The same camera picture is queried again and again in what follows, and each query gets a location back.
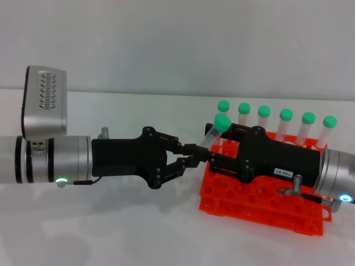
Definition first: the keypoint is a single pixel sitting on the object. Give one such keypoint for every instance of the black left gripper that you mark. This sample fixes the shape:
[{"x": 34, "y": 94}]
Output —
[{"x": 122, "y": 156}]

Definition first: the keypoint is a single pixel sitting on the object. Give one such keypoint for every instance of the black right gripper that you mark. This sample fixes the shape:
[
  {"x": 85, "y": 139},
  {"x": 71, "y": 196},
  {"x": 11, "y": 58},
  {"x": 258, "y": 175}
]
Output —
[{"x": 277, "y": 158}]

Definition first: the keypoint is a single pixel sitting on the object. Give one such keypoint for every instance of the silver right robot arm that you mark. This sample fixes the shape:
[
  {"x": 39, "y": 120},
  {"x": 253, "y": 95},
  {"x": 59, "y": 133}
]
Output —
[{"x": 338, "y": 171}]

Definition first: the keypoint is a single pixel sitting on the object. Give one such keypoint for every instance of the orange plastic test tube rack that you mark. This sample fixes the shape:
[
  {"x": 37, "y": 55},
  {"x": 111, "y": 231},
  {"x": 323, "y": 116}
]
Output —
[{"x": 249, "y": 202}]

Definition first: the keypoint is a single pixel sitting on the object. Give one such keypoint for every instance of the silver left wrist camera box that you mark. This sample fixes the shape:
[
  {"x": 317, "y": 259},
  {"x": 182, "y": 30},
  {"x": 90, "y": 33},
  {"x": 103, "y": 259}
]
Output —
[{"x": 44, "y": 122}]

